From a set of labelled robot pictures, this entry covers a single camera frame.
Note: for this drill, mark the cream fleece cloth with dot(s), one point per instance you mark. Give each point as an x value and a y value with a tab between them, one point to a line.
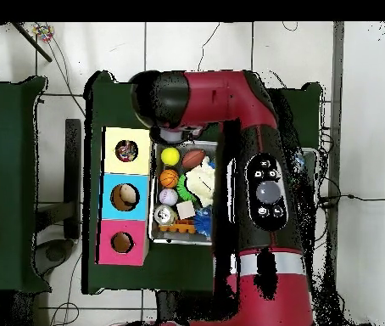
202	183

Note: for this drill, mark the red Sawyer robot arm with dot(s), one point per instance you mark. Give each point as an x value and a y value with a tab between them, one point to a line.
219	98

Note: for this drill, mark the wooden box with three holes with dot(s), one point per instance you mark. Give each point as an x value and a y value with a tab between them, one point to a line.
111	203

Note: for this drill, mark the green spiky ball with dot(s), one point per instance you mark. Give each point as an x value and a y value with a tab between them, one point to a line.
183	188

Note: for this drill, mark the brown football toy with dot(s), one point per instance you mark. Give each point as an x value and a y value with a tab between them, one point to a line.
194	158

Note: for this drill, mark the orange basketball toy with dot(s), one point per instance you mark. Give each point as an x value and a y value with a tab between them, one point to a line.
168	178

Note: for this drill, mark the yellow foam ball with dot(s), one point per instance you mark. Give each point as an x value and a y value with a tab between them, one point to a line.
170	156

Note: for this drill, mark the dark green table cloth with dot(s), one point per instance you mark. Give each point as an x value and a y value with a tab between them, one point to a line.
118	102
6	152

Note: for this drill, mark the small multicoloured toy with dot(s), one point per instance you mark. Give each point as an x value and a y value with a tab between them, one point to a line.
44	32

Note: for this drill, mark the black rod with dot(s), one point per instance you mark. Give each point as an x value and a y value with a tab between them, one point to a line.
31	40

